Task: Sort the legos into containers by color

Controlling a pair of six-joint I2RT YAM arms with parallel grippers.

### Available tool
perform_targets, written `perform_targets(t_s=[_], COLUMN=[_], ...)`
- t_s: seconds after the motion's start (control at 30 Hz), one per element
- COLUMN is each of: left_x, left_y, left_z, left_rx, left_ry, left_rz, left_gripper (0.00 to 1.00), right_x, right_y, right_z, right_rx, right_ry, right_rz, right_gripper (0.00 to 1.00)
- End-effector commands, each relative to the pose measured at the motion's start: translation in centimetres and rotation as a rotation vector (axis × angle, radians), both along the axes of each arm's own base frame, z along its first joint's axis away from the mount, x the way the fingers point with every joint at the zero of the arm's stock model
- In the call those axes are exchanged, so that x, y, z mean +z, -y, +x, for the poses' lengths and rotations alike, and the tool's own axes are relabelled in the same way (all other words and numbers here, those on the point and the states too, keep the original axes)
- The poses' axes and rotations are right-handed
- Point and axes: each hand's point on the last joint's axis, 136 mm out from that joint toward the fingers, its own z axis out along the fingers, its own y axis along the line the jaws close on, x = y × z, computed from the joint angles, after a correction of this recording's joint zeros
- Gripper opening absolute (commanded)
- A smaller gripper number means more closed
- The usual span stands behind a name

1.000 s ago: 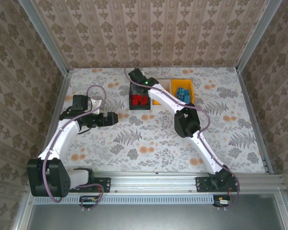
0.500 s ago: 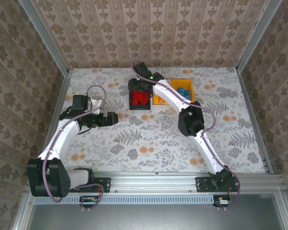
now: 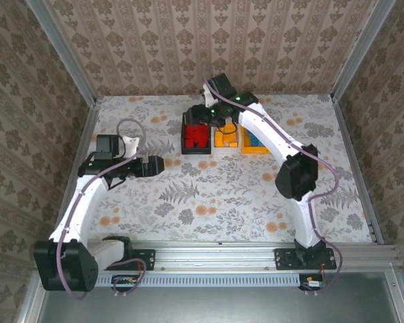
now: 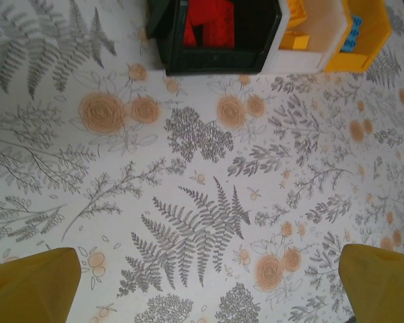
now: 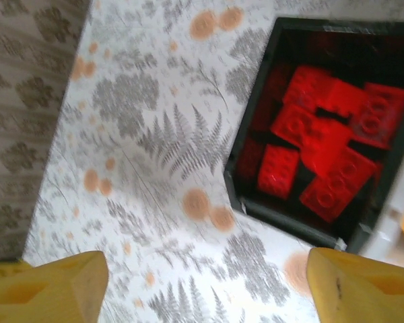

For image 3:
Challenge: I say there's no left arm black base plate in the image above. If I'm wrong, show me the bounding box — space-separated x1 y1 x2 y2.
96 248 156 271

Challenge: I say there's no left thin black cable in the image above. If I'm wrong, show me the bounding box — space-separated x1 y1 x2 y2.
106 174 129 189

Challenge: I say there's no aluminium frame post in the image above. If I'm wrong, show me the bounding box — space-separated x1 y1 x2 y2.
25 0 98 107
330 0 397 102

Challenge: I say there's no grey metal tray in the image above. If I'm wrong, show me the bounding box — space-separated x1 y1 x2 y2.
18 271 404 323

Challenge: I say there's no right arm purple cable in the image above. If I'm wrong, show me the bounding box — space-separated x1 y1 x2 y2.
201 63 344 297

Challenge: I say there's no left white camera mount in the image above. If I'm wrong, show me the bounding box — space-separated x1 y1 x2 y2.
119 135 141 159

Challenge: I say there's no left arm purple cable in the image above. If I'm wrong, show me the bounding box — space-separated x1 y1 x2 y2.
55 118 147 300

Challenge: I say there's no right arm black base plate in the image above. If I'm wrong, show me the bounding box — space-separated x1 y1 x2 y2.
274 248 337 271

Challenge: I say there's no white plastic bin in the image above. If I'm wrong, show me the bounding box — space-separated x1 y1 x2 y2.
211 120 242 155

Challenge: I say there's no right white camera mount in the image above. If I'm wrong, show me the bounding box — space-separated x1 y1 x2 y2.
201 83 216 108

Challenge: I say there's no floral patterned table cover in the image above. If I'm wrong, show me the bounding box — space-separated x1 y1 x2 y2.
62 94 373 244

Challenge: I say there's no aluminium mounting rail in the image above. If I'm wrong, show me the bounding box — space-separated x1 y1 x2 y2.
35 240 400 272

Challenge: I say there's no black plastic bin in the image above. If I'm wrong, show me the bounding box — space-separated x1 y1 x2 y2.
180 112 212 155

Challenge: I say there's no grey slotted cable duct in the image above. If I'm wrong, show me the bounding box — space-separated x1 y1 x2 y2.
48 273 302 287

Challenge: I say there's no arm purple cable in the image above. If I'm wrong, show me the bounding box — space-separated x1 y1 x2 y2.
201 63 344 297
55 118 147 300

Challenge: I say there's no small green circuit board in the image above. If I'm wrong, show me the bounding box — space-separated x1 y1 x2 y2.
112 275 139 287
301 276 327 290

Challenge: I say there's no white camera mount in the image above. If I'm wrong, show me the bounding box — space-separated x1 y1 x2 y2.
201 83 216 108
119 135 141 159

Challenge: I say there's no orange plastic bin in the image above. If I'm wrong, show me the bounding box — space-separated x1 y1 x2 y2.
240 126 272 155

